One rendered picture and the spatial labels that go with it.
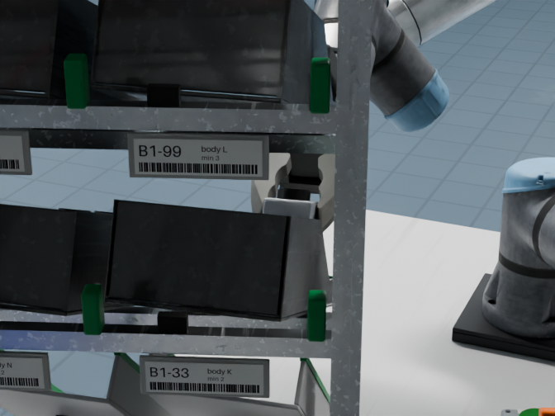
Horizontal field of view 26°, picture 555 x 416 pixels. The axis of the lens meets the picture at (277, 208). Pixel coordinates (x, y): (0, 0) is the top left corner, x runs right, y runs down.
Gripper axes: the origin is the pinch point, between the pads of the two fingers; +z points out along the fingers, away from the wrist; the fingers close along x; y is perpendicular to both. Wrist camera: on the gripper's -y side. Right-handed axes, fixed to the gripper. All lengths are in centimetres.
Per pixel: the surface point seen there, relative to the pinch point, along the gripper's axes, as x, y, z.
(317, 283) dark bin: -4.9, -4.7, 11.1
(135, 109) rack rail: 3.1, -30.5, 18.6
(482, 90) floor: 8, 300, -336
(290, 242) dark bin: -4.9, -16.6, 16.7
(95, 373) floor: 91, 185, -93
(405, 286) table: -3, 67, -44
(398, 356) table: -5, 58, -25
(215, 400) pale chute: 2.3, 1.1, 19.5
